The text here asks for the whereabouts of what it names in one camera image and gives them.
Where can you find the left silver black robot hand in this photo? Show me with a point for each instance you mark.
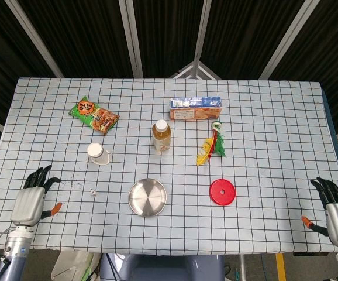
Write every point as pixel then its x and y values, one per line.
pixel 27 205

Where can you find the small white die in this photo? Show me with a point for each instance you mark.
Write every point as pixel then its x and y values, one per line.
pixel 92 192

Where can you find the white paper cup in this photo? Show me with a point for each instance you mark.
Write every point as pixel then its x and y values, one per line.
pixel 98 155

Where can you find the round steel plate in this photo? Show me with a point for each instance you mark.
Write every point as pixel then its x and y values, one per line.
pixel 147 197

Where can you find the metal table leg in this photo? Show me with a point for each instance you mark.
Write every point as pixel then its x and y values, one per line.
pixel 241 267

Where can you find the green snack bag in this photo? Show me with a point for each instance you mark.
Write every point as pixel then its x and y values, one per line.
pixel 94 115

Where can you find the light blue checkered tablecloth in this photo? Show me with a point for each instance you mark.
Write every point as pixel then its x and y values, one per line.
pixel 259 146

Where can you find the red plastic disc with hole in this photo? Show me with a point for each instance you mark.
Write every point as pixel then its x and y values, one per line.
pixel 230 193

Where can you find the tea bottle with white cap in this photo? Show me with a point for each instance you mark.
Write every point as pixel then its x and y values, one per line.
pixel 161 137

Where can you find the blue grey robot torso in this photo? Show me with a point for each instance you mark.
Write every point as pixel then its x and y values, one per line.
pixel 163 269

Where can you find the red yellow green feather shuttlecock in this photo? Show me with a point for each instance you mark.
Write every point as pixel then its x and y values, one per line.
pixel 213 143

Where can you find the black pleated curtain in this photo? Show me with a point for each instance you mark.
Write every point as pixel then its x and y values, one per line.
pixel 84 38

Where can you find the orange blue cookie box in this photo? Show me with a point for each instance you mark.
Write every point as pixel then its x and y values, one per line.
pixel 195 109

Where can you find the white triangular frame brace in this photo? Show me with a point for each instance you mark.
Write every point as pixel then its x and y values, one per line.
pixel 194 64

